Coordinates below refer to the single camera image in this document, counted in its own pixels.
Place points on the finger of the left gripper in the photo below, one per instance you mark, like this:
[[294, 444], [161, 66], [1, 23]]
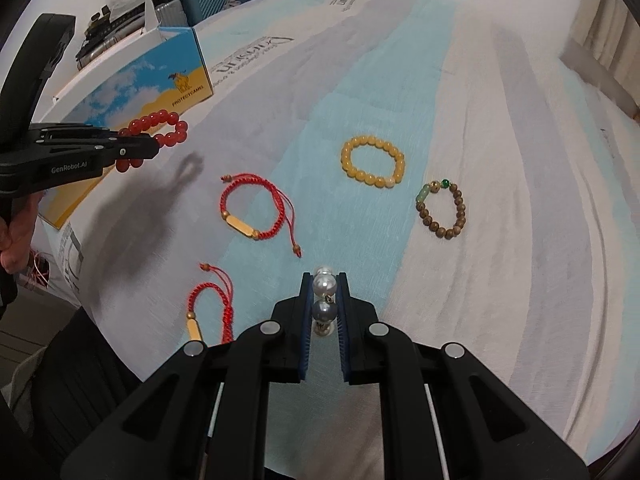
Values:
[[127, 151]]

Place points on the white cardboard box blue trim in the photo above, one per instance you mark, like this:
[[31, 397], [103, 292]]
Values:
[[155, 68]]

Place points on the red cord bracelet gold bar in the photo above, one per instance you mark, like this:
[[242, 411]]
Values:
[[257, 208]]

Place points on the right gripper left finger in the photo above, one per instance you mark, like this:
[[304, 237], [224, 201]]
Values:
[[274, 350]]

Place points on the black items on suitcase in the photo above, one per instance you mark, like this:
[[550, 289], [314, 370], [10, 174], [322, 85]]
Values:
[[105, 29]]

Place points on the grey hard suitcase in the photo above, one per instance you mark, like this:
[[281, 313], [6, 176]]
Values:
[[171, 14]]

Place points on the person's left hand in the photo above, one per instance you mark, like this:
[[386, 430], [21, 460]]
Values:
[[17, 236]]

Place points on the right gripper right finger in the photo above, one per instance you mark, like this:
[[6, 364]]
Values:
[[375, 353]]

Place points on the beige window curtain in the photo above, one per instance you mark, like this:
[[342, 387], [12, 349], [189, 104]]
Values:
[[603, 48]]

